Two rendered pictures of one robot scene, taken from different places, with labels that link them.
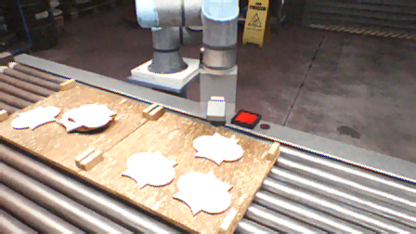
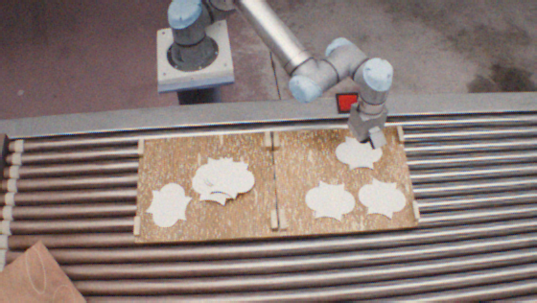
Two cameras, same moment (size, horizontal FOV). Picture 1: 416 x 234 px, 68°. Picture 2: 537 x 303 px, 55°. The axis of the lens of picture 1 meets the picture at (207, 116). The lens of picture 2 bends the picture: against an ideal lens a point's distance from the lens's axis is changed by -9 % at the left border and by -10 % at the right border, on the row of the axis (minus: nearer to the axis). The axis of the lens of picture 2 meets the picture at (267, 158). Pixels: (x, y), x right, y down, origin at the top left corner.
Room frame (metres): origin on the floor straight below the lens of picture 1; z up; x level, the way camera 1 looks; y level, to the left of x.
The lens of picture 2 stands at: (0.08, 0.70, 2.39)
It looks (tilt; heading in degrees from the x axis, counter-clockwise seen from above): 59 degrees down; 327
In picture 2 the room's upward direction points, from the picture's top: straight up
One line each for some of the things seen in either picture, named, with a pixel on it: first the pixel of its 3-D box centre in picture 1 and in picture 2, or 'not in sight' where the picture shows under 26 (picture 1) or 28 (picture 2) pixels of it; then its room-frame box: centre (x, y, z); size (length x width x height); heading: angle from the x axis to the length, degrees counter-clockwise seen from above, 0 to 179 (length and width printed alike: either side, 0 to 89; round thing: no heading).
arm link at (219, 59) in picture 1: (218, 54); (371, 100); (0.68, -0.02, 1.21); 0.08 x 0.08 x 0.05
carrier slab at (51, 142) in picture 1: (76, 120); (204, 186); (0.84, 0.42, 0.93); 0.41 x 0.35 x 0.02; 61
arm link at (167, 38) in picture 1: (166, 31); (188, 17); (1.36, 0.18, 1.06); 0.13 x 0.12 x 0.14; 97
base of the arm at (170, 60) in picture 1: (167, 57); (191, 42); (1.36, 0.19, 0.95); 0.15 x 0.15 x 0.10
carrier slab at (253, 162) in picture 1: (185, 162); (344, 178); (0.64, 0.06, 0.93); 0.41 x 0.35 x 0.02; 60
